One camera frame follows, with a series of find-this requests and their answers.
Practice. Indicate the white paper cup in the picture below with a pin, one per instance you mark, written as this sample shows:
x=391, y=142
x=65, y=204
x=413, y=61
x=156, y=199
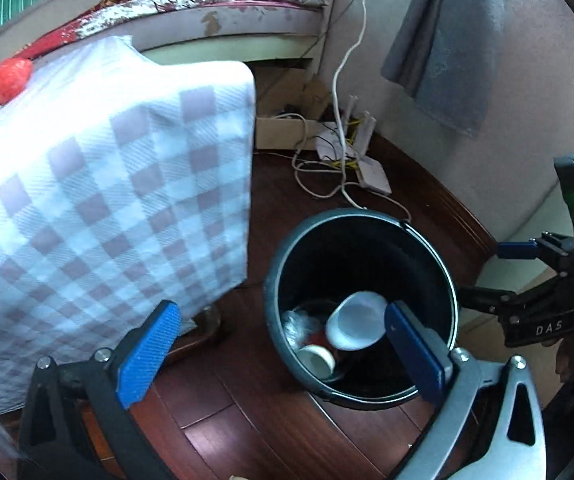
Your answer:
x=314, y=360

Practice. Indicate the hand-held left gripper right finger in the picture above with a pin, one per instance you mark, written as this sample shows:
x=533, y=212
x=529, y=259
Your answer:
x=412, y=355

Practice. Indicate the white router with antennas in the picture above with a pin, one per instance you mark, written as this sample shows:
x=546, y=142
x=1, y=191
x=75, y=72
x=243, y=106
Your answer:
x=334, y=146

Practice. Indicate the wooden table leg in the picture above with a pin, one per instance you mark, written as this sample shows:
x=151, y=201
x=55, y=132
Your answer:
x=208, y=322

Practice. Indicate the floral mattress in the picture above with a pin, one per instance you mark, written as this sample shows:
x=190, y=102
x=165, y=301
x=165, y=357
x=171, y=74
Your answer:
x=207, y=7

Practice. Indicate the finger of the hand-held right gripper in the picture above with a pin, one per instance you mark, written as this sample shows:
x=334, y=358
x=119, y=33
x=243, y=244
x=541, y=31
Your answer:
x=479, y=299
x=517, y=250

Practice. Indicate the cream bed frame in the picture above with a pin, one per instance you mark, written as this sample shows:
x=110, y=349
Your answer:
x=227, y=50

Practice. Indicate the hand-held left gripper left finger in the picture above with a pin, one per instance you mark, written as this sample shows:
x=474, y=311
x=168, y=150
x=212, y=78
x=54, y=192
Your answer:
x=149, y=355

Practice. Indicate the clear plastic wrap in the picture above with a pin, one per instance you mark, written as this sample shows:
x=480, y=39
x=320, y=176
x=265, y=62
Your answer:
x=297, y=325

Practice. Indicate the flat white modem box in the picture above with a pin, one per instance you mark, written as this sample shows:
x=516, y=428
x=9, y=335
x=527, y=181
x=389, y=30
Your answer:
x=374, y=175

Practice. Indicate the checkered tablecloth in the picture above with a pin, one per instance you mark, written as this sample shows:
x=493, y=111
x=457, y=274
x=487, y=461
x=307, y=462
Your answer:
x=92, y=185

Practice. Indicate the red plastic bag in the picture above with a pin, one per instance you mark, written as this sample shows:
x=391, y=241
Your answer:
x=7, y=77

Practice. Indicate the cardboard box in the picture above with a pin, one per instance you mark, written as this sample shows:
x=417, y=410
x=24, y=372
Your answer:
x=277, y=132

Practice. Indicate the grey curtain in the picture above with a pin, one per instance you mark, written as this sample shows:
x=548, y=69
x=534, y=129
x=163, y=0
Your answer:
x=447, y=35

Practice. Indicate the white bowl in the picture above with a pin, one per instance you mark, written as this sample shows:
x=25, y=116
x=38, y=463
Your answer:
x=354, y=320

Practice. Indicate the black trash bin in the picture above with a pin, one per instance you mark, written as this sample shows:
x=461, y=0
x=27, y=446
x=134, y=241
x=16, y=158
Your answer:
x=367, y=250

